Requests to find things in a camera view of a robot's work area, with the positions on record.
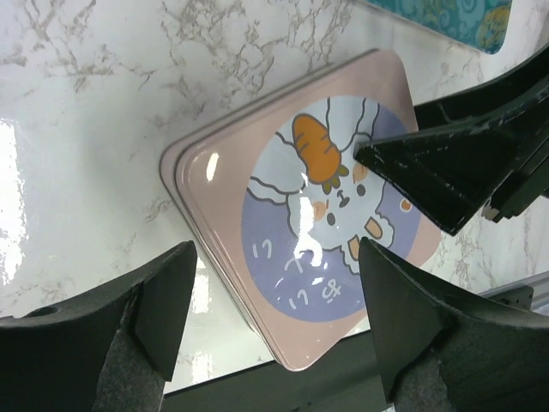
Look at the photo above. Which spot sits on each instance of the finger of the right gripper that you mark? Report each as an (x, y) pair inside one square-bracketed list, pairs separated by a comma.
[(447, 177)]

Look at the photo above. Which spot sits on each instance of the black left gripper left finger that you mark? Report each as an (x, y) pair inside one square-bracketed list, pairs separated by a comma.
[(112, 348)]

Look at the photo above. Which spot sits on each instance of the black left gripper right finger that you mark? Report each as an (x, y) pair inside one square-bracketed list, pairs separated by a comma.
[(442, 348)]

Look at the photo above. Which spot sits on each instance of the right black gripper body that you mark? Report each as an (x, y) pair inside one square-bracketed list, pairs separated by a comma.
[(515, 103)]

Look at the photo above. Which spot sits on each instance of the silver tin lid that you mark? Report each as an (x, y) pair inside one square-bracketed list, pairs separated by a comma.
[(365, 205)]

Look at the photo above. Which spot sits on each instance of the teal floral tray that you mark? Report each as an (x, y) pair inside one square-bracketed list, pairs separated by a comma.
[(481, 24)]

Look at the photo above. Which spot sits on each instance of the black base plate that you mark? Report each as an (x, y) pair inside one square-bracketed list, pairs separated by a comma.
[(345, 379)]

